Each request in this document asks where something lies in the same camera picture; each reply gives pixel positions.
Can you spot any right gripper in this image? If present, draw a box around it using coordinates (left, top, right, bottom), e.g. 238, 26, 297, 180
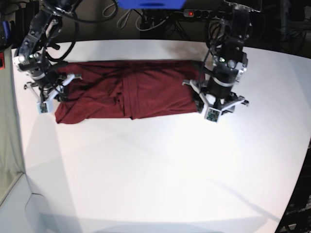
24, 71, 82, 113

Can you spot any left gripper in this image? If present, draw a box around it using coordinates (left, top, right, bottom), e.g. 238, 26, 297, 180
182, 75, 249, 119

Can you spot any dark red t-shirt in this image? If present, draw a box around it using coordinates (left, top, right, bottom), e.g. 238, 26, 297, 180
55, 61, 199, 124

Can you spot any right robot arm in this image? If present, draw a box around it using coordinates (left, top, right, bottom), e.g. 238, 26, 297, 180
13, 0, 81, 114

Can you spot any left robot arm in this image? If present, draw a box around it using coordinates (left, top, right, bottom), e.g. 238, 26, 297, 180
183, 0, 262, 122

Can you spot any red and black device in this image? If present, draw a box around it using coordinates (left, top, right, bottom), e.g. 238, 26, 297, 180
0, 52, 5, 70

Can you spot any grey fabric side panel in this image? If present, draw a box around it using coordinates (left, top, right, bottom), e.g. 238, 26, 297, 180
0, 48, 25, 203

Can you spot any black power strip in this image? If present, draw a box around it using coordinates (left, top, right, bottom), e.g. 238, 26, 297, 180
182, 9, 212, 19

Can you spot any blue box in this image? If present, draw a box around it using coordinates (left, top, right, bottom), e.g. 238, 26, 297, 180
117, 0, 186, 10

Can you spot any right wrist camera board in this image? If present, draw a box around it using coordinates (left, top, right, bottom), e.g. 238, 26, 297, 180
37, 102, 51, 114

